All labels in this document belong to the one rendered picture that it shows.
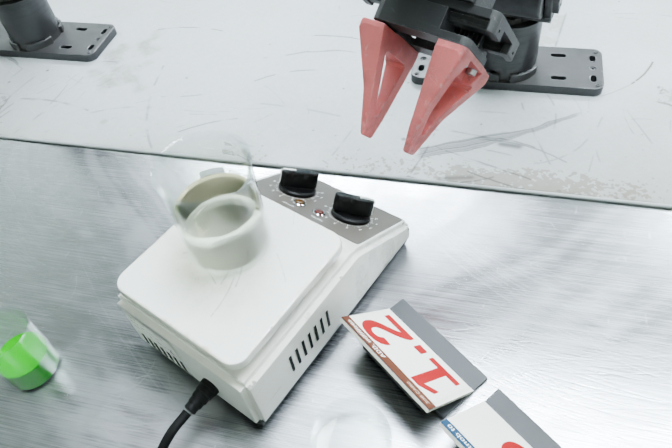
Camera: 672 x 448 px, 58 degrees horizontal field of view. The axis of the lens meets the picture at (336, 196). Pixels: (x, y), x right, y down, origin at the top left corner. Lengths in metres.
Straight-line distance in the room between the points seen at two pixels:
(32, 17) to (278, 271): 0.55
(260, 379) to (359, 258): 0.11
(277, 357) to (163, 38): 0.53
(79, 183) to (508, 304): 0.43
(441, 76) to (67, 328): 0.37
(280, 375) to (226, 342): 0.05
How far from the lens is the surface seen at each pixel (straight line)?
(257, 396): 0.42
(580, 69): 0.71
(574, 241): 0.55
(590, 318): 0.51
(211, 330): 0.41
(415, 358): 0.45
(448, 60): 0.39
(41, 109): 0.79
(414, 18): 0.41
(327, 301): 0.43
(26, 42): 0.89
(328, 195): 0.52
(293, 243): 0.43
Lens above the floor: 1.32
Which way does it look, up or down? 48 degrees down
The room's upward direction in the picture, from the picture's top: 9 degrees counter-clockwise
